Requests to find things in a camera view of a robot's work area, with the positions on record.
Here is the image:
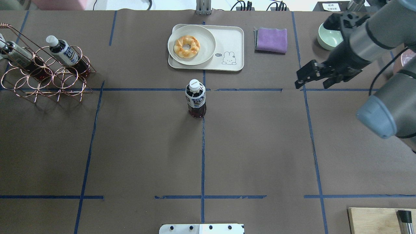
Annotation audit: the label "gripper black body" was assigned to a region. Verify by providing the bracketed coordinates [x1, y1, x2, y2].
[323, 49, 363, 82]

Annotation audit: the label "tea bottle dark liquid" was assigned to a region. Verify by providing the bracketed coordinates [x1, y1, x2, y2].
[185, 79, 206, 118]

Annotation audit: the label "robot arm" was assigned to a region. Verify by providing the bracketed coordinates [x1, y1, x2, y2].
[294, 0, 416, 152]

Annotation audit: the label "beige serving tray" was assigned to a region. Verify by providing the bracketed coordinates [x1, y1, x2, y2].
[167, 24, 244, 72]

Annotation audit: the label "front tea bottle in rack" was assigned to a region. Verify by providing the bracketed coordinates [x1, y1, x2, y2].
[46, 35, 90, 78]

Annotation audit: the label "tea bottle in rack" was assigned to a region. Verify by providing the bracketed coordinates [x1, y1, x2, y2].
[0, 35, 49, 80]
[46, 35, 90, 78]

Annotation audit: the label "rear tea bottle in rack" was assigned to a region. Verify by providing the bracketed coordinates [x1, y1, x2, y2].
[0, 35, 49, 80]

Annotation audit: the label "green ceramic bowl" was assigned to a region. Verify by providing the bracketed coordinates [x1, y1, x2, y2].
[317, 23, 344, 51]

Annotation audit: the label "purple folded cloth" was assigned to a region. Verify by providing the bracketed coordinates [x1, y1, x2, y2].
[254, 28, 287, 54]

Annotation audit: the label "small metal cup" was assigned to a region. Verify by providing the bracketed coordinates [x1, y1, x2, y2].
[346, 0, 365, 12]

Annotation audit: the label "pink bowl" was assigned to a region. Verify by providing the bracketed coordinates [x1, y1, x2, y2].
[393, 49, 416, 74]

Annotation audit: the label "black power strip plugs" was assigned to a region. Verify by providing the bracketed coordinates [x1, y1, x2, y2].
[227, 0, 290, 11]

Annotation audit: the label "beige round plate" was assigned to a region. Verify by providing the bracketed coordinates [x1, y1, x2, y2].
[167, 25, 216, 65]

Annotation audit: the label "glazed twisted donut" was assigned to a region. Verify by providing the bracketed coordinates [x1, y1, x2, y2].
[174, 35, 201, 59]

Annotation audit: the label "wooden cutting board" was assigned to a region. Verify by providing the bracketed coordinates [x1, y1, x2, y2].
[348, 207, 416, 234]

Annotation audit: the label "pink storage bin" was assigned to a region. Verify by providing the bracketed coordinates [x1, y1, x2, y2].
[32, 0, 88, 10]

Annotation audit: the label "aluminium frame post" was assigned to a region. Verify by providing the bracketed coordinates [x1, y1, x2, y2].
[196, 0, 212, 15]

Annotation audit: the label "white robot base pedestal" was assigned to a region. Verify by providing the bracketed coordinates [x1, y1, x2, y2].
[159, 223, 245, 234]

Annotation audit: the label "copper wire bottle rack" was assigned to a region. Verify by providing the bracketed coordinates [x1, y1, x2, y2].
[1, 23, 96, 103]

